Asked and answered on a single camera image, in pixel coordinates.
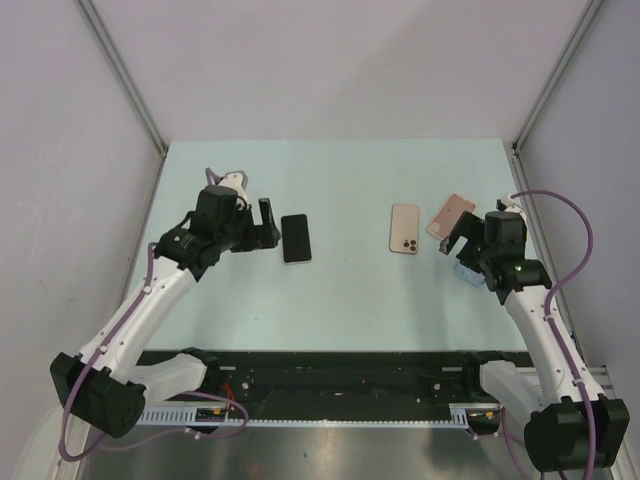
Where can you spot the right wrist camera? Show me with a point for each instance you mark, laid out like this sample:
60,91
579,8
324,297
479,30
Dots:
507,203

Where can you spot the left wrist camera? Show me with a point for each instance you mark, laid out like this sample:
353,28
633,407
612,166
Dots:
236,180

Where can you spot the right aluminium side rail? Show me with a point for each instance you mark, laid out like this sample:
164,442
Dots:
537,231

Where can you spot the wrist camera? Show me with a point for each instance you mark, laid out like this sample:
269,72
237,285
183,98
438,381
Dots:
507,203
236,180

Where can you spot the white slotted cable duct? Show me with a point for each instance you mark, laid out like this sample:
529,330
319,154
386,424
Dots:
215,414

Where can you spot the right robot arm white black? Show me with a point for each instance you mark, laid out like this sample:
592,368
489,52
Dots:
568,421

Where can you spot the left aluminium corner post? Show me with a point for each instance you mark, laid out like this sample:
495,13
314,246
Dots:
113,57

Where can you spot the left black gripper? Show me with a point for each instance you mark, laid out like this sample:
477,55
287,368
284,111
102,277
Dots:
262,236

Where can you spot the right aluminium corner post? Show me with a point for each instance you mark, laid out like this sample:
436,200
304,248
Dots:
570,50

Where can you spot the phone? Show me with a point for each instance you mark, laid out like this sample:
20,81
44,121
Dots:
468,275
446,218

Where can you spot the gold pink smartphone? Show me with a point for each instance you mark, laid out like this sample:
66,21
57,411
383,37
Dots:
404,229

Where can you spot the aluminium corner post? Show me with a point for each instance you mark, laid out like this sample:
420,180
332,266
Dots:
570,50
113,57

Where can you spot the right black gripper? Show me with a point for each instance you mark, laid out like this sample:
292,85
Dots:
471,227

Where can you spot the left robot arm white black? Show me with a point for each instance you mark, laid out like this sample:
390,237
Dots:
103,384

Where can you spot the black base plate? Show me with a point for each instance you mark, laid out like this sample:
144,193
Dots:
369,385

